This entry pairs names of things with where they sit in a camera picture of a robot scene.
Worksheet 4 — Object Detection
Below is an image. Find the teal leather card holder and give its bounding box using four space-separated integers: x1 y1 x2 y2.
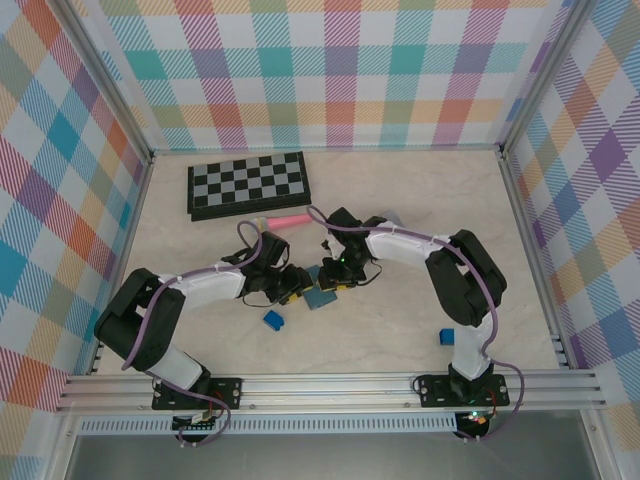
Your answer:
301 263 342 312

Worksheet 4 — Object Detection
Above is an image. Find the pink toy microphone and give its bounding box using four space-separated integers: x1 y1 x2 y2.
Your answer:
249 213 312 235

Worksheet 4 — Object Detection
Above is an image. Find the black folding chessboard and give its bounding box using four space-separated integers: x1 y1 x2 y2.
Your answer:
187 150 313 223

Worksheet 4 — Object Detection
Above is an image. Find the right gripper thin black cable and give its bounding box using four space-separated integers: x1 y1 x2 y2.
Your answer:
356 258 382 288

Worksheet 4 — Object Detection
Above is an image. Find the gripper thin black cable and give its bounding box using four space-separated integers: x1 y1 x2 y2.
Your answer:
239 289 281 309
356 258 382 288

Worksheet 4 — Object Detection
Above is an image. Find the left gripper thin black cable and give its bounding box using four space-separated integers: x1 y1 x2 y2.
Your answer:
239 289 281 309

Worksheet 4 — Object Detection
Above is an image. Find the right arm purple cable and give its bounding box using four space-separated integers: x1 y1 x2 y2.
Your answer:
305 203 526 444

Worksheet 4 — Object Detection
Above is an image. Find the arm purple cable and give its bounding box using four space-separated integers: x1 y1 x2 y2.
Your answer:
305 203 526 444
121 219 265 448

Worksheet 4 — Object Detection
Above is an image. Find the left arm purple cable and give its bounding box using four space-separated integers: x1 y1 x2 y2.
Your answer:
121 219 265 448

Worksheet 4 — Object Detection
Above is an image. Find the aluminium mounting rail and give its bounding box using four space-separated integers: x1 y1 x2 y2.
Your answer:
54 368 609 414

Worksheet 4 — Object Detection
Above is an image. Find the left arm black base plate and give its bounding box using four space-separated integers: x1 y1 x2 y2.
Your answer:
151 377 244 411

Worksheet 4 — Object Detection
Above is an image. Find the aluminium rear rail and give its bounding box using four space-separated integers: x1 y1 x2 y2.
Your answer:
149 143 506 156

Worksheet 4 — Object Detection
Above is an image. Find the slotted grey cable duct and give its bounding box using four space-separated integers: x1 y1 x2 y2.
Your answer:
77 417 459 435

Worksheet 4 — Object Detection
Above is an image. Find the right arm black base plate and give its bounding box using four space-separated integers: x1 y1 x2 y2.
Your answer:
414 372 510 409

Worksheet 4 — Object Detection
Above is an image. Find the aluminium side rail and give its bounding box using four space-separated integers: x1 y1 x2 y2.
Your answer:
498 153 572 370

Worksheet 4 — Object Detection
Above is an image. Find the aluminium frame post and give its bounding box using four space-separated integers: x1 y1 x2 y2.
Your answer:
62 0 156 164
498 0 597 157

